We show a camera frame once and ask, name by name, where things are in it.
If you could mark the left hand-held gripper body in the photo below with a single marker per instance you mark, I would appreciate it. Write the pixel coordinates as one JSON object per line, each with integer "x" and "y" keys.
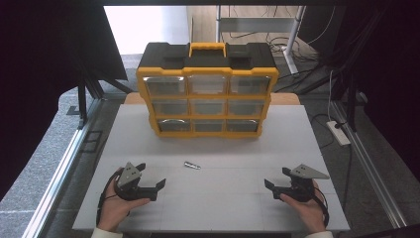
{"x": 128, "y": 177}

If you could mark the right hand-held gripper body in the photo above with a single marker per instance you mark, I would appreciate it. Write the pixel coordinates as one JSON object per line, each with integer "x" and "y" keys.
{"x": 302, "y": 188}

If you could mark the small silver metal bit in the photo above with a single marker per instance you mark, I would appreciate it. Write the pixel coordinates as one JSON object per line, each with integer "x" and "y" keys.
{"x": 192, "y": 165}

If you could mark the clear plastic organizer drawer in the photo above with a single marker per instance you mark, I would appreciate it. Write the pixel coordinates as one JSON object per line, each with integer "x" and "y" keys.
{"x": 170, "y": 107}

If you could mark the yellow black organizer cabinet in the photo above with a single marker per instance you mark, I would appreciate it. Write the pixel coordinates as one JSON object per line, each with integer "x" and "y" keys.
{"x": 207, "y": 89}

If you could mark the person's right hand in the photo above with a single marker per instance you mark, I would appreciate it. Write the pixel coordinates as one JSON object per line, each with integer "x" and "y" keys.
{"x": 307, "y": 213}

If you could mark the person's left hand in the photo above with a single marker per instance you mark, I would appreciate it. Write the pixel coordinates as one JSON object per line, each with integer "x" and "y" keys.
{"x": 114, "y": 211}

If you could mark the white power strip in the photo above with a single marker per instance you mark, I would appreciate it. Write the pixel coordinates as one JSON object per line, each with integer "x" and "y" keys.
{"x": 338, "y": 133}

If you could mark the black metal stand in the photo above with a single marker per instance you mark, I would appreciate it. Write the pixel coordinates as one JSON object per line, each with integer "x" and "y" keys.
{"x": 352, "y": 105}
{"x": 82, "y": 102}

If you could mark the set of clear drawers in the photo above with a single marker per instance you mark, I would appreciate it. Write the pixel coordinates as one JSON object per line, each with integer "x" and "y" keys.
{"x": 211, "y": 85}

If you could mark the black curtain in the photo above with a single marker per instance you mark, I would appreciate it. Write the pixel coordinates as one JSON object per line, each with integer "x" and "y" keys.
{"x": 393, "y": 82}
{"x": 39, "y": 66}

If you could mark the grey metal desk frame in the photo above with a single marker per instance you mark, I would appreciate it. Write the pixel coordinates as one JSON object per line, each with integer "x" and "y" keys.
{"x": 256, "y": 24}

